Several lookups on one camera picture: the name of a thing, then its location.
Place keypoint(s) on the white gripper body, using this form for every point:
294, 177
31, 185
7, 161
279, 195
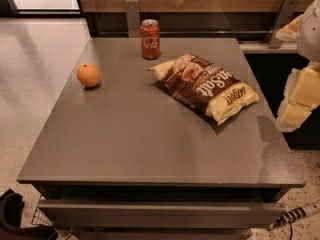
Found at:
309, 34

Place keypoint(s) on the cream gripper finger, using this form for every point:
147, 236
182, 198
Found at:
289, 32
301, 97

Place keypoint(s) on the brown yellow chip bag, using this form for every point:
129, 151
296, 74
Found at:
204, 86

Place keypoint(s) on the red cola can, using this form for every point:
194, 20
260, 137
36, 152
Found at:
150, 39

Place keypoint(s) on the orange fruit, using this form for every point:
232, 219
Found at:
88, 75

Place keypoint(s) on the grey drawer front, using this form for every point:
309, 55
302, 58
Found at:
163, 214

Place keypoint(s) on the black chair base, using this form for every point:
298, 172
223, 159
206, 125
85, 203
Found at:
11, 207

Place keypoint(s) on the right metal bracket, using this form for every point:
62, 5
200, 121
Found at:
282, 18

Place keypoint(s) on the metal bracket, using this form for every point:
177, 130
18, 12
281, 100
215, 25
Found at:
282, 18
133, 18

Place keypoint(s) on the left metal bracket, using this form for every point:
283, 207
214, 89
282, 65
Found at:
133, 18

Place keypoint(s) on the wire basket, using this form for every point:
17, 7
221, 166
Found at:
39, 218

